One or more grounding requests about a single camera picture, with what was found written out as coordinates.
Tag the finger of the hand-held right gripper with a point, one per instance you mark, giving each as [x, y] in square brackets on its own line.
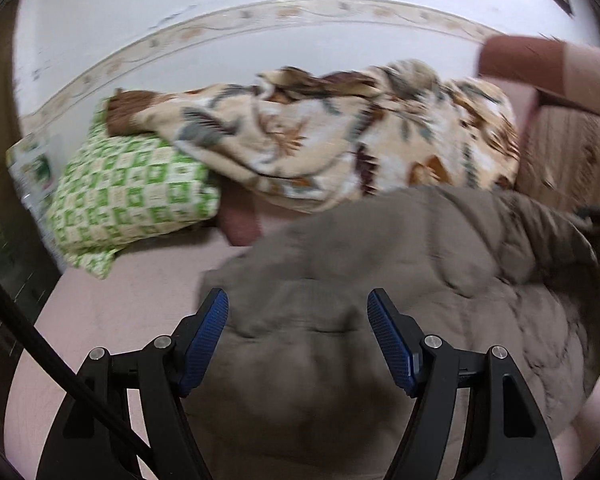
[597, 222]

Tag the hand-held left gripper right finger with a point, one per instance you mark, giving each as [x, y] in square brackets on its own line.
[392, 345]

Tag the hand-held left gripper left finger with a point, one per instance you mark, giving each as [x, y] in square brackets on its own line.
[205, 345]

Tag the grey-brown puffer jacket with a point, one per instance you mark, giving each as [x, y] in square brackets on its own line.
[355, 270]

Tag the striped beige cushion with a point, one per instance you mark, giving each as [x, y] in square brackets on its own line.
[570, 160]

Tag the pink bolster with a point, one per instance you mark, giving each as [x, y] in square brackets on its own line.
[240, 217]

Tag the green patterned pillow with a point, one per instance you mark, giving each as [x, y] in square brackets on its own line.
[125, 190]

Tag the brown and pink headboard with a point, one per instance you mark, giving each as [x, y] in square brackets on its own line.
[530, 60]

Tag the floral fleece blanket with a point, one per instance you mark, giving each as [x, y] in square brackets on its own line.
[330, 130]

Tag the green and white box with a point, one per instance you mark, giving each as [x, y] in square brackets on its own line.
[32, 170]

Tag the dark wooden cabinet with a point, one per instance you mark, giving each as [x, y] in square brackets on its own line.
[5, 185]

